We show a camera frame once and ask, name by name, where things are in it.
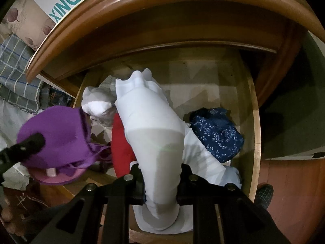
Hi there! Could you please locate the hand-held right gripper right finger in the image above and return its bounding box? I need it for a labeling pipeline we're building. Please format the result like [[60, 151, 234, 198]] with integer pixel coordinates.
[[176, 164, 292, 244]]

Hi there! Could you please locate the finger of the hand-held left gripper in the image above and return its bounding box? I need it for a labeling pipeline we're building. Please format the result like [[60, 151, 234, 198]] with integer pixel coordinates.
[[0, 133, 47, 182]]

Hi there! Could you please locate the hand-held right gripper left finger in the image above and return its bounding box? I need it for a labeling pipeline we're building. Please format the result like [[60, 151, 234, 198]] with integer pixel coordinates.
[[25, 164, 146, 244]]

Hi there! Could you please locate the purple bra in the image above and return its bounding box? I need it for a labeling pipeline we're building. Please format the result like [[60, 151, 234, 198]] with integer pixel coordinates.
[[16, 106, 112, 185]]

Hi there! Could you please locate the white underwear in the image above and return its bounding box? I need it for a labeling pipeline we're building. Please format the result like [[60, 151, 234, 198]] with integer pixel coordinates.
[[114, 68, 242, 234]]

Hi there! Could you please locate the wooden drawer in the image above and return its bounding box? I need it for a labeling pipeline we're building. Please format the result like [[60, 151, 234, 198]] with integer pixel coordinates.
[[72, 46, 262, 244]]

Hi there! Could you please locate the blue floral underwear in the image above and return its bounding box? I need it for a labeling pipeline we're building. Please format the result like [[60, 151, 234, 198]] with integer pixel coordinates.
[[190, 107, 245, 163]]

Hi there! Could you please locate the person's left hand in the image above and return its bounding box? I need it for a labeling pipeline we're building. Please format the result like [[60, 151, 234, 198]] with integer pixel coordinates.
[[0, 203, 18, 238]]

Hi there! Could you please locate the light printed bedsheet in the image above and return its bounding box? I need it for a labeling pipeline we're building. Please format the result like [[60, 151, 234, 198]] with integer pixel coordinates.
[[0, 98, 41, 153]]

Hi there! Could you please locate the red garment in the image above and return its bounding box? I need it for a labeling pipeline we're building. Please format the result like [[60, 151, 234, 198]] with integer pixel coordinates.
[[112, 113, 139, 178]]

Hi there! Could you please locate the dark printed packet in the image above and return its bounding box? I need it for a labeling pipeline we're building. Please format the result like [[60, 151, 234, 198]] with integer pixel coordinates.
[[48, 86, 75, 107]]

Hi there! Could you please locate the grey plaid pillow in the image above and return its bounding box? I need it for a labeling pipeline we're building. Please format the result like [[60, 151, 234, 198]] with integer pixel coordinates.
[[0, 34, 50, 113]]

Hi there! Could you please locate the white and grey garment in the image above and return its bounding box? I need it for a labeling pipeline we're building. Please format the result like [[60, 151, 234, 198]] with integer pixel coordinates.
[[82, 75, 118, 127]]

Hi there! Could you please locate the plaid slipper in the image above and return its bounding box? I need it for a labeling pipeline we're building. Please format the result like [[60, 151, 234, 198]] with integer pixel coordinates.
[[255, 184, 274, 210]]

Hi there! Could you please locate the leaf print curtain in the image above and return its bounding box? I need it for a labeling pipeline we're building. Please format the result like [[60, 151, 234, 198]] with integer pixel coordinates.
[[0, 0, 56, 51]]

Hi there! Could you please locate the wooden nightstand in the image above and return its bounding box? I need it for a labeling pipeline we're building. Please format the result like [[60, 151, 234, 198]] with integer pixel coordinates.
[[25, 0, 325, 122]]

